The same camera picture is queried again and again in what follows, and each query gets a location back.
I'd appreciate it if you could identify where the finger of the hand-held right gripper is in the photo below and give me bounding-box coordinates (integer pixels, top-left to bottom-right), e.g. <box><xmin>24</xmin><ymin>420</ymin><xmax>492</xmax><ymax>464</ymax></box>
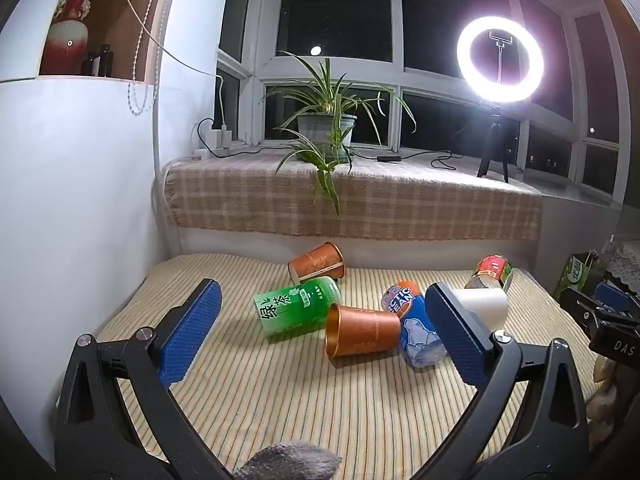
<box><xmin>559</xmin><ymin>287</ymin><xmax>640</xmax><ymax>332</ymax></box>
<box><xmin>594</xmin><ymin>281</ymin><xmax>640</xmax><ymax>315</ymax></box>

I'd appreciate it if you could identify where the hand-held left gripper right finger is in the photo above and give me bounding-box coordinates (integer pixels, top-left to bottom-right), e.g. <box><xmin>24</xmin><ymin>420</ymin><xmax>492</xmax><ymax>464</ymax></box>
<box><xmin>412</xmin><ymin>281</ymin><xmax>589</xmax><ymax>480</ymax></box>

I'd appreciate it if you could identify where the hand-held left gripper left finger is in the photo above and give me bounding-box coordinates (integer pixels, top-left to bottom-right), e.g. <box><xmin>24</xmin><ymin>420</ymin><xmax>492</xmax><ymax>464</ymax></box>
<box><xmin>54</xmin><ymin>277</ymin><xmax>236</xmax><ymax>480</ymax></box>

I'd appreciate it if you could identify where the orange paper cup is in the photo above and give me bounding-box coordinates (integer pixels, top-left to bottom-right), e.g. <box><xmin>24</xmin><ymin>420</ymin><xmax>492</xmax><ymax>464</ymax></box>
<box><xmin>288</xmin><ymin>241</ymin><xmax>347</xmax><ymax>285</ymax></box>
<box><xmin>325</xmin><ymin>303</ymin><xmax>403</xmax><ymax>359</ymax></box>

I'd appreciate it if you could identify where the white cup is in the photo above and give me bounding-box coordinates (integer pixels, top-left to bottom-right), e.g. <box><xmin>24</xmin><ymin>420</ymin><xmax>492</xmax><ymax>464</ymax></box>
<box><xmin>452</xmin><ymin>286</ymin><xmax>509</xmax><ymax>332</ymax></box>

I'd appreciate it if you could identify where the blue and orange printed cup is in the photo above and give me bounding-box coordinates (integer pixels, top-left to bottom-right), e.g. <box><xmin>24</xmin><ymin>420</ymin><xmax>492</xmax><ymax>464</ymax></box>
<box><xmin>381</xmin><ymin>281</ymin><xmax>447</xmax><ymax>370</ymax></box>

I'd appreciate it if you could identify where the red printed cup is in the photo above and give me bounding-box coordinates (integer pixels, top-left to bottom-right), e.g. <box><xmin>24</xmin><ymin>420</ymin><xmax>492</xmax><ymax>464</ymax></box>
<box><xmin>465</xmin><ymin>254</ymin><xmax>514</xmax><ymax>292</ymax></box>

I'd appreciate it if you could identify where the green printed cup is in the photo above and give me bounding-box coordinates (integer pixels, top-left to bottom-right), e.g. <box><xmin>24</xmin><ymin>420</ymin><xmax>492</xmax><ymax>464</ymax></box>
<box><xmin>253</xmin><ymin>276</ymin><xmax>343</xmax><ymax>336</ymax></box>

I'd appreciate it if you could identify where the green carton box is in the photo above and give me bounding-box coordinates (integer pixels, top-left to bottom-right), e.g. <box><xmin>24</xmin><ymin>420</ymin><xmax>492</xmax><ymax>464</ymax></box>
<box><xmin>552</xmin><ymin>252</ymin><xmax>609</xmax><ymax>301</ymax></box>

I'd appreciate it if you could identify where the white lace cloth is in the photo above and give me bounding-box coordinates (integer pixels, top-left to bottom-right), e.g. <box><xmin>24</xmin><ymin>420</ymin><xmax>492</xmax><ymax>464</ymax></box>
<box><xmin>602</xmin><ymin>239</ymin><xmax>640</xmax><ymax>282</ymax></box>

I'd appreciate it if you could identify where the striped mat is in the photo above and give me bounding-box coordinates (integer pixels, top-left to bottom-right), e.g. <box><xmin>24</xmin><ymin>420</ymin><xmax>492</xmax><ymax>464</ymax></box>
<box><xmin>95</xmin><ymin>252</ymin><xmax>601</xmax><ymax>480</ymax></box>

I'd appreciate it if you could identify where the plaid cloth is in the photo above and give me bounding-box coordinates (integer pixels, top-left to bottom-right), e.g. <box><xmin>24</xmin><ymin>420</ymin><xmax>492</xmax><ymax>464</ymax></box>
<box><xmin>162</xmin><ymin>151</ymin><xmax>544</xmax><ymax>242</ymax></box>

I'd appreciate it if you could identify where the grey cloth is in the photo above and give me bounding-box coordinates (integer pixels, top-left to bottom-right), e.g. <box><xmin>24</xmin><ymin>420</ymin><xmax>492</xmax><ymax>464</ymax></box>
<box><xmin>232</xmin><ymin>441</ymin><xmax>344</xmax><ymax>480</ymax></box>

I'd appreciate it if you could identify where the black tripod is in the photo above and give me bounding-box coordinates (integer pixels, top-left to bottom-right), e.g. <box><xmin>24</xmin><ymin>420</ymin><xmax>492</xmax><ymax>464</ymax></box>
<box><xmin>476</xmin><ymin>102</ymin><xmax>512</xmax><ymax>184</ymax></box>

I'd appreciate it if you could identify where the white charger plug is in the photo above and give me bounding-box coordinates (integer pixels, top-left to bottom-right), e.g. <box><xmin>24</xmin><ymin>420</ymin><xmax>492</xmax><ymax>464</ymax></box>
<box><xmin>207</xmin><ymin>126</ymin><xmax>234</xmax><ymax>149</ymax></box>

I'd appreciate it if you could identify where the potted spider plant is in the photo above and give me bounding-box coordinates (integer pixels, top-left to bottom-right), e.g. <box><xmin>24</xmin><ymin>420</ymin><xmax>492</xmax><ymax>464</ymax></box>
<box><xmin>261</xmin><ymin>50</ymin><xmax>418</xmax><ymax>217</ymax></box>

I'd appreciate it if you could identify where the red porcelain vase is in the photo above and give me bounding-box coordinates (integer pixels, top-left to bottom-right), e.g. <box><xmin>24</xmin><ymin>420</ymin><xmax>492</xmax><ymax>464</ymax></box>
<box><xmin>39</xmin><ymin>0</ymin><xmax>104</xmax><ymax>76</ymax></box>

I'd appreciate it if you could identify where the black cable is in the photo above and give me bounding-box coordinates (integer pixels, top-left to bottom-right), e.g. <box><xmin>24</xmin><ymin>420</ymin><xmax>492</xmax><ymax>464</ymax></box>
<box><xmin>227</xmin><ymin>142</ymin><xmax>482</xmax><ymax>172</ymax></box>

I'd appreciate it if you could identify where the ring light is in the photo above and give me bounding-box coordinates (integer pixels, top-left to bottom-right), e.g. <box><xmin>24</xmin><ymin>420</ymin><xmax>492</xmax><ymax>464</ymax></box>
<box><xmin>455</xmin><ymin>15</ymin><xmax>546</xmax><ymax>104</ymax></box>

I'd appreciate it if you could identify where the white window frame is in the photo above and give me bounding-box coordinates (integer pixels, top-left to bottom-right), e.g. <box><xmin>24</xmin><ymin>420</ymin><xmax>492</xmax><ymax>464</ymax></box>
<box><xmin>216</xmin><ymin>0</ymin><xmax>628</xmax><ymax>203</ymax></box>

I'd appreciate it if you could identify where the white bead cord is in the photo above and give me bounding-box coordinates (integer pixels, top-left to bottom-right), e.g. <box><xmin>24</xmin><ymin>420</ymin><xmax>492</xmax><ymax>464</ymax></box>
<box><xmin>127</xmin><ymin>0</ymin><xmax>172</xmax><ymax>117</ymax></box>

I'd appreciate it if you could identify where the white cable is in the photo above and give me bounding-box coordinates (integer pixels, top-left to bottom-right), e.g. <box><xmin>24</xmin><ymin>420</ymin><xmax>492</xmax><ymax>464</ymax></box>
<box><xmin>114</xmin><ymin>0</ymin><xmax>227</xmax><ymax>128</ymax></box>

